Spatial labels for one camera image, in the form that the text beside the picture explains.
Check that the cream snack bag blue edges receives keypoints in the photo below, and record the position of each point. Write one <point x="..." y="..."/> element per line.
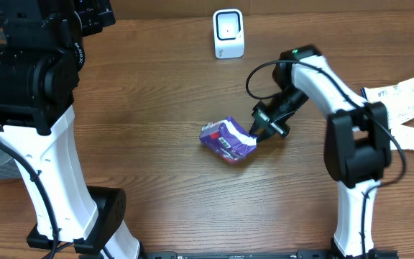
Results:
<point x="398" y="99"/>

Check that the white barcode scanner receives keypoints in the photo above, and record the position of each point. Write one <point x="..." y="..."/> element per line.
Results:
<point x="228" y="33"/>

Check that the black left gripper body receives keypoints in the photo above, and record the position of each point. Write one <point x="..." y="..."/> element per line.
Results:
<point x="95" y="15"/>

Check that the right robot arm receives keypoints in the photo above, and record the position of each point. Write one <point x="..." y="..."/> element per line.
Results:
<point x="357" y="142"/>

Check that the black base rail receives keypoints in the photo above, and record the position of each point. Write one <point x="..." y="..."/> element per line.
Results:
<point x="301" y="254"/>

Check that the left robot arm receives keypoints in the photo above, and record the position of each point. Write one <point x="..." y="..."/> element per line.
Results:
<point x="41" y="54"/>

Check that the red purple tissue pack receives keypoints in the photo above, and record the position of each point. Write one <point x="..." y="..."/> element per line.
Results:
<point x="228" y="139"/>

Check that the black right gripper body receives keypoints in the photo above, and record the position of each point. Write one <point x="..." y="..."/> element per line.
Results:
<point x="282" y="103"/>

